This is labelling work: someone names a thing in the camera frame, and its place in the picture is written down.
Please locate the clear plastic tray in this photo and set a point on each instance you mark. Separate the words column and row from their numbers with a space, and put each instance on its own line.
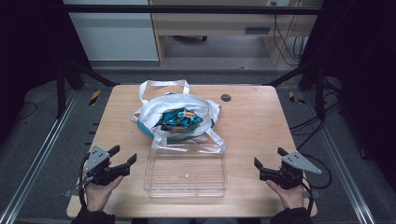
column 185, row 183

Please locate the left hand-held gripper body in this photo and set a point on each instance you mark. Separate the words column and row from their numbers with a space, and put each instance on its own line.
column 95, row 160

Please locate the white cabinet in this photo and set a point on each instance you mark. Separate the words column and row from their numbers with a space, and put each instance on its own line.
column 115, row 37

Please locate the white tote bag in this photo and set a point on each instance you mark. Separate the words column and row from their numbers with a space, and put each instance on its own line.
column 152, row 110

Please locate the pile of blue snack packets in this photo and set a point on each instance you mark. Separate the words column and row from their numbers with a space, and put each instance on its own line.
column 179, row 119

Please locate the black curtain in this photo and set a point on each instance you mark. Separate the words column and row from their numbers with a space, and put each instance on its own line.
column 364, row 77
column 28, row 46

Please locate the person's left hand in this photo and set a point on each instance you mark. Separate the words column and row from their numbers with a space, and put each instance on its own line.
column 98, row 194

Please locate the yellow black floor tape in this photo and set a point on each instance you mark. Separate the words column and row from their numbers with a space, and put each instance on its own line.
column 292, row 97
column 95, row 97

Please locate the light wooden desk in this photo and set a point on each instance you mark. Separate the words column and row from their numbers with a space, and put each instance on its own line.
column 214, row 23

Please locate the aluminium floor rail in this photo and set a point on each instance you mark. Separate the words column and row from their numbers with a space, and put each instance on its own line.
column 40, row 152
column 342, row 168

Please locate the black metal stand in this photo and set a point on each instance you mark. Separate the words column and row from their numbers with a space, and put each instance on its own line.
column 320, row 93
column 60, row 93

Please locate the black horizontal frame bar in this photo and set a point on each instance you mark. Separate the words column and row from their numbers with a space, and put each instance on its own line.
column 186, row 9

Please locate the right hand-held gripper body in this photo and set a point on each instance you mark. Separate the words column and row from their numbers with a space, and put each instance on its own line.
column 286, row 179

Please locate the person's right hand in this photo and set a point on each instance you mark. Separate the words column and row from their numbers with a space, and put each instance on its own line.
column 292, row 197

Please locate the round black table grommet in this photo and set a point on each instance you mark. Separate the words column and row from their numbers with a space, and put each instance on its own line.
column 226, row 98

